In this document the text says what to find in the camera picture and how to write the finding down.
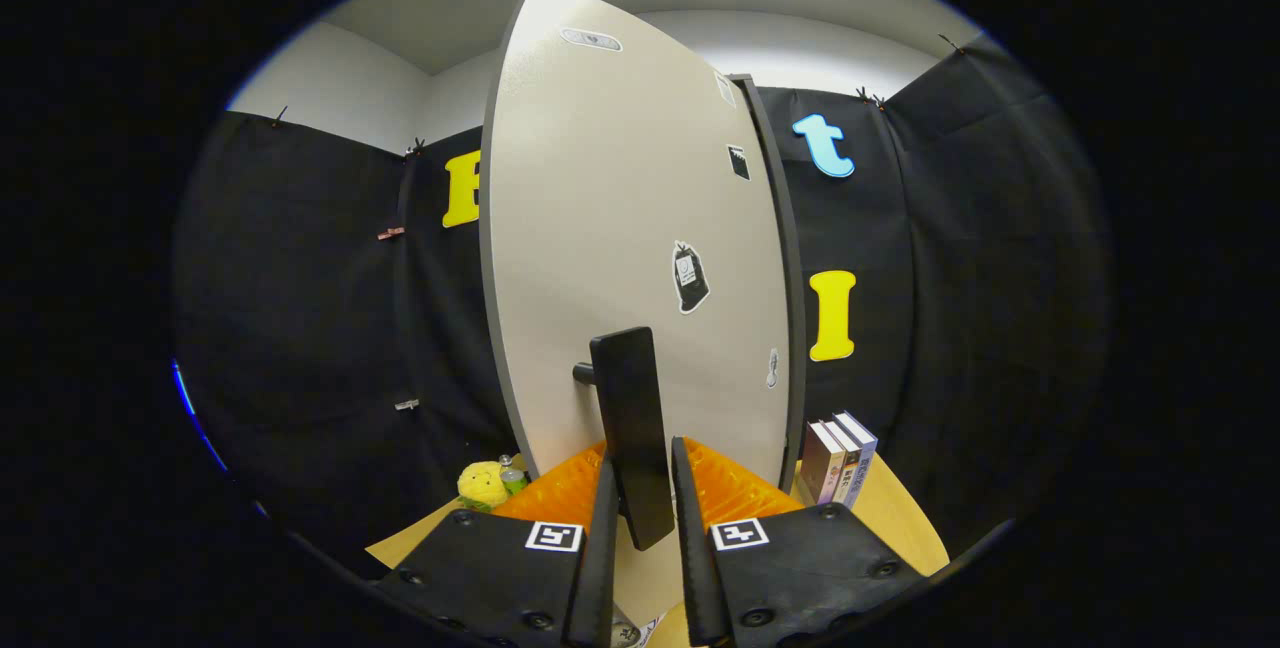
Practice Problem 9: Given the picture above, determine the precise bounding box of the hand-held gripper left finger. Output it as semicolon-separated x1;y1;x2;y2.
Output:
375;441;621;648

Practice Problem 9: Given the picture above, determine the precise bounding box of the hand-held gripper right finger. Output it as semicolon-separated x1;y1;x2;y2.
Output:
670;436;926;648

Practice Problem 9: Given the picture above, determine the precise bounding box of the black door handle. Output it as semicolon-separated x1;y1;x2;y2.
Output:
572;326;676;552

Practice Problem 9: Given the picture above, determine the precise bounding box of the grey shoe cabinet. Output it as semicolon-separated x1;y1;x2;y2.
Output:
730;73;809;494

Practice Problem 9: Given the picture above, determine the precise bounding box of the beige shoe cabinet door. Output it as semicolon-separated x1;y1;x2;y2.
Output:
480;0;793;554

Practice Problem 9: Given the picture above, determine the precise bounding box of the yellow pineapple plush toy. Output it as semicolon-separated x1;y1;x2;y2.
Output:
457;461;511;512

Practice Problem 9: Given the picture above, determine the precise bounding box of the black backdrop cloth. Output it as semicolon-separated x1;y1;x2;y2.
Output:
170;33;1111;579

